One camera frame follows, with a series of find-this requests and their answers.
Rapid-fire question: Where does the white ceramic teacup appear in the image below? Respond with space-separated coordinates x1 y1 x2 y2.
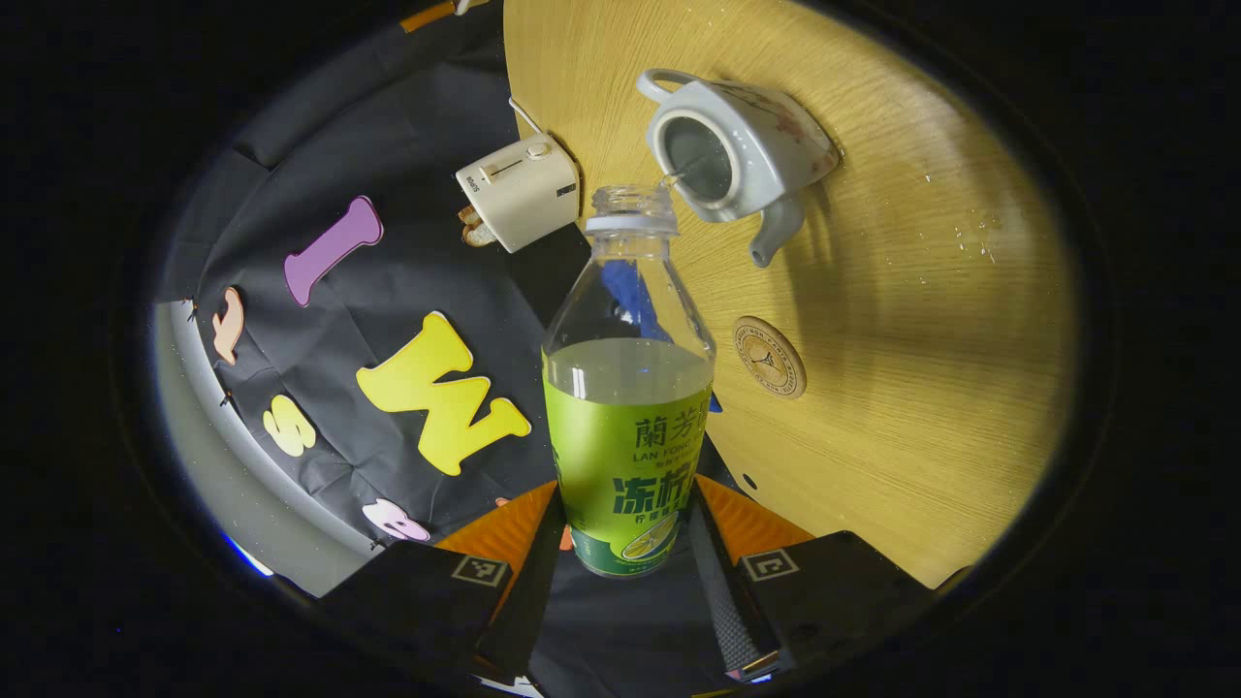
636 68 842 270

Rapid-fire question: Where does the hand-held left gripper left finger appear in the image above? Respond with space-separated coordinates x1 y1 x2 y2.
318 480 569 684

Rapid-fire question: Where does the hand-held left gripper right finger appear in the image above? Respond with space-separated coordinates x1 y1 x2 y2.
684 473 934 682

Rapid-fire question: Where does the white toaster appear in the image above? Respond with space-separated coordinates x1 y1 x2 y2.
455 133 582 255

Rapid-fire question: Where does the green label water bottle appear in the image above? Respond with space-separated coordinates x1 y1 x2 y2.
540 183 717 581

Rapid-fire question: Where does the round wooden coaster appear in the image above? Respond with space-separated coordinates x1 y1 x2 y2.
731 315 809 401

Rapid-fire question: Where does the toast slice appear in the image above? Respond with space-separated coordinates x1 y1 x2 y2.
458 203 498 249

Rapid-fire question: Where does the black backdrop cloth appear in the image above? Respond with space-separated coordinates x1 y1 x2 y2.
155 0 738 698

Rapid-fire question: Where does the white toaster cable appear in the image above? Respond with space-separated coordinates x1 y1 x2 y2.
508 95 556 139

